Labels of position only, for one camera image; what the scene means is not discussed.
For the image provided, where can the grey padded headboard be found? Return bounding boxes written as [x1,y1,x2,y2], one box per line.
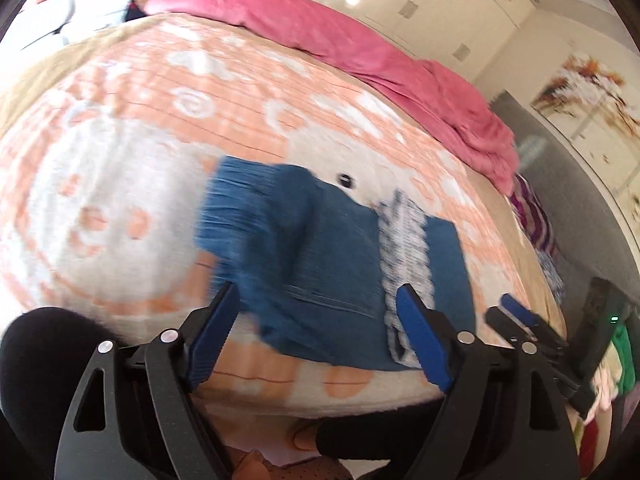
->
[490,89,640,321]

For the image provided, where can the beige bed sheet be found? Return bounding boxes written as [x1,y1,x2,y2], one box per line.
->
[0,15,568,341]

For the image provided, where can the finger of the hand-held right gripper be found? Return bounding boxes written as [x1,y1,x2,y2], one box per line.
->
[485,306,551,358]
[499,293,568,353]

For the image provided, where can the white wardrobe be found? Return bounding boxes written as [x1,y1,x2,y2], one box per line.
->
[300,0,541,91]

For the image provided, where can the white chair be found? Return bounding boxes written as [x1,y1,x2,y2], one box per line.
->
[20,0,77,52]

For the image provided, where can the small floral cloth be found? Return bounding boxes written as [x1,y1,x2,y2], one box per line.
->
[537,250,567,302]

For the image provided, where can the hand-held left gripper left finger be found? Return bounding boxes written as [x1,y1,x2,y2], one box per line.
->
[52,281,242,480]

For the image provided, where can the pink quilt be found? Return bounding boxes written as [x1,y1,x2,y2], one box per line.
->
[142,0,521,196]

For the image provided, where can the purple striped cloth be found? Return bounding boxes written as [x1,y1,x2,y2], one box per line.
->
[509,174,560,256]

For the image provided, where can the floral wall painting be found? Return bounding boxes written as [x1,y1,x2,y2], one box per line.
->
[530,50,640,221]

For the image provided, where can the orange white fleece blanket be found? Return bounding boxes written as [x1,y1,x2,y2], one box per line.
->
[0,12,568,418]

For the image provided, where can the person's black clothing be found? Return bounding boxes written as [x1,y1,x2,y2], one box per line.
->
[315,402,451,462]

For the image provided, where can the person's left hand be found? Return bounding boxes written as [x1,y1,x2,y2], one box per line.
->
[234,419,322,480]

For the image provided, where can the blue denim pants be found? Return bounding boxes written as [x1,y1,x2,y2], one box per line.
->
[195,156,477,372]

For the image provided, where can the green cloth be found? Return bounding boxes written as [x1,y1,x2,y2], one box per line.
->
[612,320,639,397]

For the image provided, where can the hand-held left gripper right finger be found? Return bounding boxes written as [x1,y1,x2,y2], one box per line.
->
[394,284,581,480]

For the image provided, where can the person's dotted clothing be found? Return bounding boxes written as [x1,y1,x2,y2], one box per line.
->
[277,457,353,480]

